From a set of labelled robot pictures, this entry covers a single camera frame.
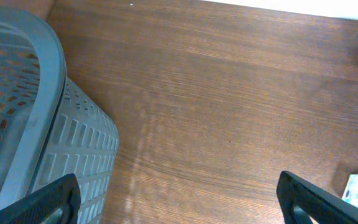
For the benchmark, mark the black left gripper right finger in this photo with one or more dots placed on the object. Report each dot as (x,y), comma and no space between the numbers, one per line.
(303,202)

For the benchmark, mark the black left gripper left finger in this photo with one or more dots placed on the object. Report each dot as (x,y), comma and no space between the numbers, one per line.
(57,202)

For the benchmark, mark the grey plastic mesh basket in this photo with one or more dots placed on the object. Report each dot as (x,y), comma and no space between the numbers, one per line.
(48,126)

